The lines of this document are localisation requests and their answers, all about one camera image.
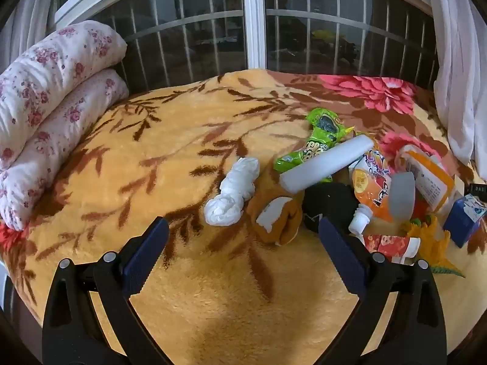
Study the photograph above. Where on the orange drink pouch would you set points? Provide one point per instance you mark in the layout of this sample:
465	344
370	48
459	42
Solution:
367	186

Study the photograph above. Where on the plain white curtain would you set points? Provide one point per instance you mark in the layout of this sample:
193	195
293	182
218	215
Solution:
456	83

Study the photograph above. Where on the folded floral quilt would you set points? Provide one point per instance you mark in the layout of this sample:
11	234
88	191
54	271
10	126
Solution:
45	95

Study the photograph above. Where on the white window frame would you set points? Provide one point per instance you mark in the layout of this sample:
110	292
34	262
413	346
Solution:
255	19

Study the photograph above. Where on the orange packet with white label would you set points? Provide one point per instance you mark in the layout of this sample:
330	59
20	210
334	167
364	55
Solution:
430	182

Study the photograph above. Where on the yellow green dinosaur toy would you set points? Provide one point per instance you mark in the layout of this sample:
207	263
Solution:
433	247

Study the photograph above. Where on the green snack packet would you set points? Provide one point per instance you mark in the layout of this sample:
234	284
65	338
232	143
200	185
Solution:
315	144

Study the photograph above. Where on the blue and white carton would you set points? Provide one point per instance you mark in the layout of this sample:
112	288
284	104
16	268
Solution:
460	220

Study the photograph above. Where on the yellow floral blanket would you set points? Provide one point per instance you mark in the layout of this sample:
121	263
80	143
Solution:
171	152

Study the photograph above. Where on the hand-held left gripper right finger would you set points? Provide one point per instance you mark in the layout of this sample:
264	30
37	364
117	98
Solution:
338	251

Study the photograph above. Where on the metal window security bars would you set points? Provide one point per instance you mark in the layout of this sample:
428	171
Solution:
163	30

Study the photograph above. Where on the brown and white sock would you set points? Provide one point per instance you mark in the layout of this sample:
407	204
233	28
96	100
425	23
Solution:
266	199

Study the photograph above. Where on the black cloth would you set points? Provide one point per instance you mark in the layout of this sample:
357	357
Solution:
327	201

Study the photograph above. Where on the red paper cup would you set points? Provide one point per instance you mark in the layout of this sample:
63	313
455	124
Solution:
388	245

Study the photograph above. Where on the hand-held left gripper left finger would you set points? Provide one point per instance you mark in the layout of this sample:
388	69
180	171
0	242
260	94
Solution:
146	258

